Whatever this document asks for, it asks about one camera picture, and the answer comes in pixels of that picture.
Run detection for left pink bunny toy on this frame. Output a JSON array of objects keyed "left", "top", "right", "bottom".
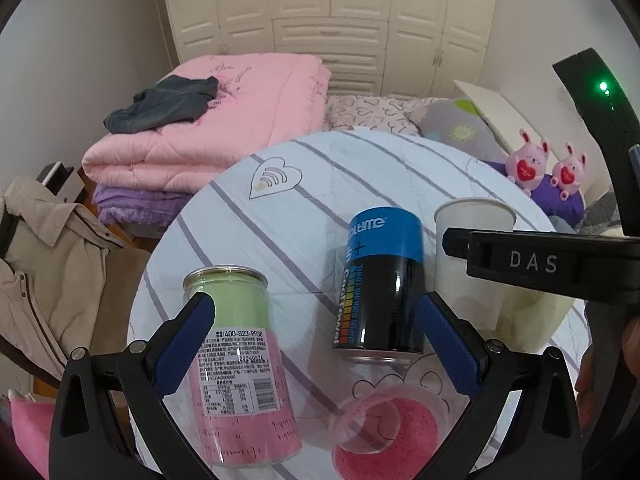
[{"left": 504, "top": 129, "right": 550, "bottom": 196}]

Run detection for green and pink can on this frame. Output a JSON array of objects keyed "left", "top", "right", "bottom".
[{"left": 183, "top": 266, "right": 303, "bottom": 468}]

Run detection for blue and black can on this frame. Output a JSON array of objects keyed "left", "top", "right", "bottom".
[{"left": 332, "top": 207, "right": 425, "bottom": 365}]

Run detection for folded pink quilt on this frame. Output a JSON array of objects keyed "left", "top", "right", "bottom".
[{"left": 82, "top": 53, "right": 331, "bottom": 194}]

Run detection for heart pattern bedsheet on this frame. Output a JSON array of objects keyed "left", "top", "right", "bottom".
[{"left": 323, "top": 96, "right": 438, "bottom": 136}]

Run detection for white board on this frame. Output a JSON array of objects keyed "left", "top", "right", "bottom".
[{"left": 454, "top": 79, "right": 533, "bottom": 153}]

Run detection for purple cushion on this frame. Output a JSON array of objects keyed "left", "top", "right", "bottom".
[{"left": 482, "top": 158, "right": 586, "bottom": 226}]

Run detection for white paper cup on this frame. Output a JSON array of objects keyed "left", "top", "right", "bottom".
[{"left": 433, "top": 197, "right": 539, "bottom": 332}]

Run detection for folded purple blanket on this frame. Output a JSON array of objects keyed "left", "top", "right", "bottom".
[{"left": 92, "top": 184, "right": 193, "bottom": 228}]

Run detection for light green plastic cup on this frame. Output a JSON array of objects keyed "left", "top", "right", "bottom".
[{"left": 489, "top": 286, "right": 574, "bottom": 353}]

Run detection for beige jacket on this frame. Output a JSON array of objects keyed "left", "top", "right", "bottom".
[{"left": 1, "top": 177, "right": 150, "bottom": 387}]

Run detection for right pink bunny toy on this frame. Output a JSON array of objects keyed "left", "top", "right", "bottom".
[{"left": 550, "top": 143, "right": 587, "bottom": 202}]

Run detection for clear cup with pink label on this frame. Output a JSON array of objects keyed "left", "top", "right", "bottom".
[{"left": 330, "top": 384, "right": 450, "bottom": 480}]

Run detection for dark grey garment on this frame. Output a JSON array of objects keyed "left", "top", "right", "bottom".
[{"left": 103, "top": 75, "right": 219, "bottom": 134}]

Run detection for cream wardrobe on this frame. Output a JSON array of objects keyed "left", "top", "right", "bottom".
[{"left": 165, "top": 0, "right": 496, "bottom": 99}]

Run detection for grey flower pillow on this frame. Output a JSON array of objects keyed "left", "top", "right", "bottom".
[{"left": 406, "top": 99, "right": 509, "bottom": 162}]

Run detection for pink bunny toy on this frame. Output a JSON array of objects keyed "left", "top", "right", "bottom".
[
  {"left": 504, "top": 129, "right": 550, "bottom": 196},
  {"left": 550, "top": 143, "right": 587, "bottom": 202}
]

